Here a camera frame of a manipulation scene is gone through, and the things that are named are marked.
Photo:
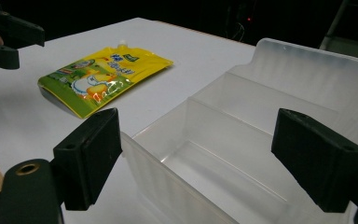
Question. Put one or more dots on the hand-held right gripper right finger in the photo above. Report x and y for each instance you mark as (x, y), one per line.
(317, 161)

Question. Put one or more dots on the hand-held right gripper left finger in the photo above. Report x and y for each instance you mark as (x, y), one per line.
(88, 158)

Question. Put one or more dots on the translucent plastic storage box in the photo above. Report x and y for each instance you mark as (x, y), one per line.
(239, 149)

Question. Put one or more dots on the yellow green spouted drink pouch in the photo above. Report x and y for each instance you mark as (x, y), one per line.
(102, 77)

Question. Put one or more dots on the grey metal stand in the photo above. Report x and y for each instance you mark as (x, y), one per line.
(345, 34)

